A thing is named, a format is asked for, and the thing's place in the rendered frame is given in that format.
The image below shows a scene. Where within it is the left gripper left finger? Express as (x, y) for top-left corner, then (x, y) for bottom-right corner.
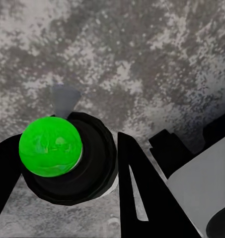
(0, 135), (21, 214)

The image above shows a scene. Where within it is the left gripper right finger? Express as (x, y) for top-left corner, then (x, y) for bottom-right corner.
(117, 132), (202, 238)

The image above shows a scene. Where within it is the insectifuge atomizer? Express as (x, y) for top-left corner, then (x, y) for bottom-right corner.
(19, 84), (119, 206)

